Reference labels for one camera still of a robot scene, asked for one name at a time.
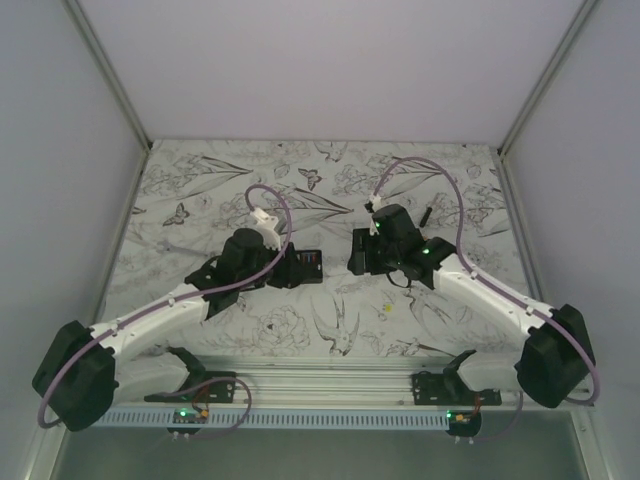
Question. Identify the green circuit board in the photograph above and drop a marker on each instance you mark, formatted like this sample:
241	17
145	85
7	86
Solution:
464	424
187	421

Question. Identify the white slotted cable duct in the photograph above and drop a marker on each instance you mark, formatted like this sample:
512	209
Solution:
266	418

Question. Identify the left green circuit board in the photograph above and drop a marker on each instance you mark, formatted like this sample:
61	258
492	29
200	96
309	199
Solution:
187	421

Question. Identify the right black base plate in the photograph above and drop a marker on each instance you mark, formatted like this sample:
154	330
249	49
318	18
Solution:
440	389

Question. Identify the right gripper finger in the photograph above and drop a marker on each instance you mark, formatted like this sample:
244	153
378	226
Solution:
360	238
360	263

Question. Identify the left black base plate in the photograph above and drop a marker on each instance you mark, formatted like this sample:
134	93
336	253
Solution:
207	387

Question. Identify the right green circuit board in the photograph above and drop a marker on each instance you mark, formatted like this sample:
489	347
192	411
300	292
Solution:
464	424

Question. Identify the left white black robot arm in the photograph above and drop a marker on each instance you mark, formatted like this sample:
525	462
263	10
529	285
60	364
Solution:
87	370

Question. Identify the black fuse box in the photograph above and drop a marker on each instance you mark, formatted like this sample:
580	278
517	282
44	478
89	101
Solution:
310	266

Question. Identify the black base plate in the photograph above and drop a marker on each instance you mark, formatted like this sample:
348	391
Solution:
440	389
207	387

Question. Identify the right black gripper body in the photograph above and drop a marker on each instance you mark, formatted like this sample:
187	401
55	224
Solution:
386	255

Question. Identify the aluminium rail front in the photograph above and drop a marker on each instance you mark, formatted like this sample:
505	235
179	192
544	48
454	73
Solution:
373	381

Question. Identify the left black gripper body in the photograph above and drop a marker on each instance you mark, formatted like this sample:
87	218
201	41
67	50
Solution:
267	255

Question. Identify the black screwdriver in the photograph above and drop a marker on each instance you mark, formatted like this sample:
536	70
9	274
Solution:
425	217

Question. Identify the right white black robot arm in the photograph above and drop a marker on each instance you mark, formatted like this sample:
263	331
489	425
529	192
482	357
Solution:
555	350

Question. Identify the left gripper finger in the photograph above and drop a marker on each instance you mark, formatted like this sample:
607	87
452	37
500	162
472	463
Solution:
291	253
288	280

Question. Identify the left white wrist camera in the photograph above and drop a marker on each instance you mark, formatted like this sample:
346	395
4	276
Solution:
267	226

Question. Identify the floral printed mat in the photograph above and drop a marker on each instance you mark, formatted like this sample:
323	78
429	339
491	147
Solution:
194	194

